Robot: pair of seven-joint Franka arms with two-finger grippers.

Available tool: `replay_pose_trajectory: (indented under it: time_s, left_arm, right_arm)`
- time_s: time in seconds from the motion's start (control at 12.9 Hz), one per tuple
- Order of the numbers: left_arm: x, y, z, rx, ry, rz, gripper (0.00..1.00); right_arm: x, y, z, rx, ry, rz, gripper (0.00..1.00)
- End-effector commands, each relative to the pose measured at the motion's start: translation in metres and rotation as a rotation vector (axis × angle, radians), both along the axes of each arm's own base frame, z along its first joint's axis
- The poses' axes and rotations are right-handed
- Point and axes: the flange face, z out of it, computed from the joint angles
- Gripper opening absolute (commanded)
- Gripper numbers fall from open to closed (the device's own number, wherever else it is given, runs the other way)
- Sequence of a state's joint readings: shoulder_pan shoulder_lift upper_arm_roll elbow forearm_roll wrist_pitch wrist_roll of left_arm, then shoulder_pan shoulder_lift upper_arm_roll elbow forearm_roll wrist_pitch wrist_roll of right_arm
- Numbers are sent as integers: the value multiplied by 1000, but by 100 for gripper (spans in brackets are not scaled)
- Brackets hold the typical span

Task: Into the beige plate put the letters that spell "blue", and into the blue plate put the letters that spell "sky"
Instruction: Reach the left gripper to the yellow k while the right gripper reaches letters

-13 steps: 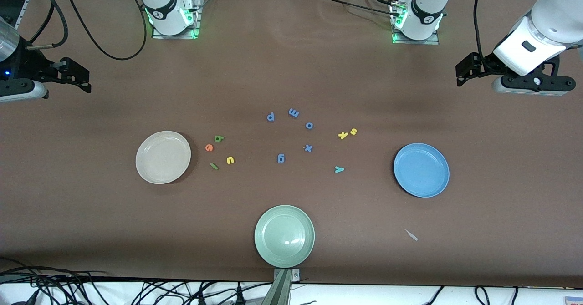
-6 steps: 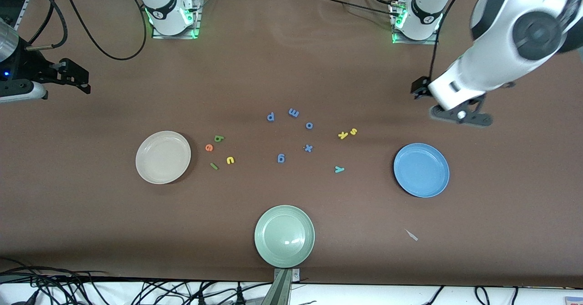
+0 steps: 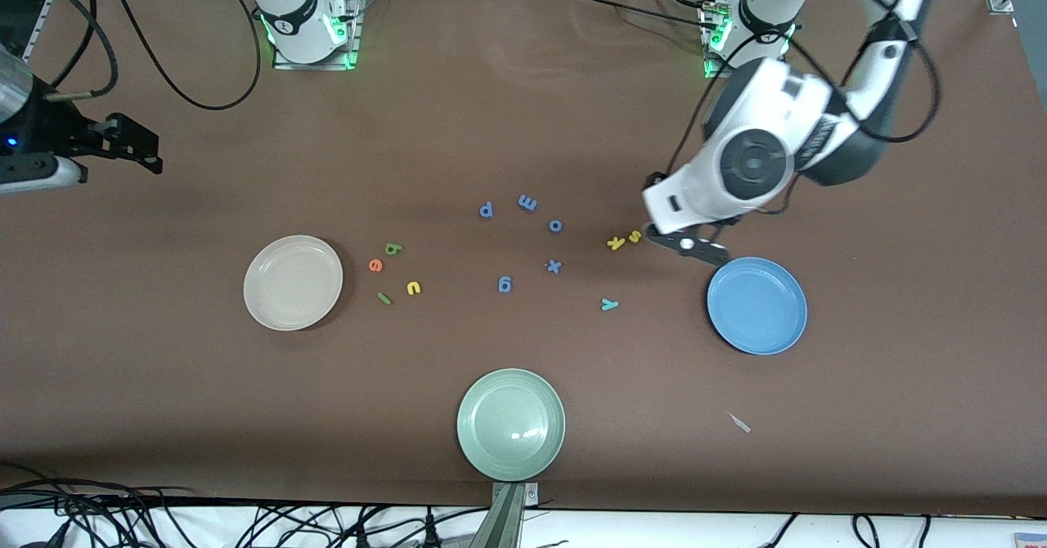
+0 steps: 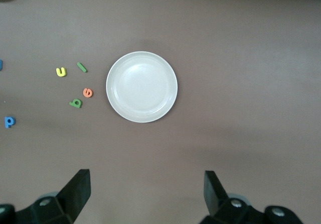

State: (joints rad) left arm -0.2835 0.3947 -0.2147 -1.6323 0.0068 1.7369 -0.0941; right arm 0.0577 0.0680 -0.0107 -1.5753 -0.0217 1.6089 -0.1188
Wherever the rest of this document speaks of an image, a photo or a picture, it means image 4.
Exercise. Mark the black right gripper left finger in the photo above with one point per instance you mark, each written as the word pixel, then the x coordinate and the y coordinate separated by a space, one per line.
pixel 75 194

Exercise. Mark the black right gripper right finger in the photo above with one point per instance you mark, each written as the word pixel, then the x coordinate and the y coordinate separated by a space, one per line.
pixel 215 199

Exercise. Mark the orange foam letter e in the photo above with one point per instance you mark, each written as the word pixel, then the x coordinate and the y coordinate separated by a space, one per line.
pixel 85 94

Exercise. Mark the yellow foam letter u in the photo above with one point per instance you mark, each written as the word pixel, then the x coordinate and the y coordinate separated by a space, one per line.
pixel 61 74

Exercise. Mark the green foam letter l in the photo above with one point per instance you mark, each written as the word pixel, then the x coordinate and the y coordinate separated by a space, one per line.
pixel 82 67

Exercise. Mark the blue foam letter p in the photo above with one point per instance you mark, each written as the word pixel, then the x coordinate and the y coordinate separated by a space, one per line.
pixel 7 123

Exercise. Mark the beige brown plate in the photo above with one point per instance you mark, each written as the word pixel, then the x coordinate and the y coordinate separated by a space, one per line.
pixel 141 87

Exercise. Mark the blue foam letter g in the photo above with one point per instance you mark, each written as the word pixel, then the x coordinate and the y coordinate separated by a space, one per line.
pixel 1 65

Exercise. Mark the brown table cover sheet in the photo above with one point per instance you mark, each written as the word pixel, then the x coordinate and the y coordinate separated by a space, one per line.
pixel 225 45

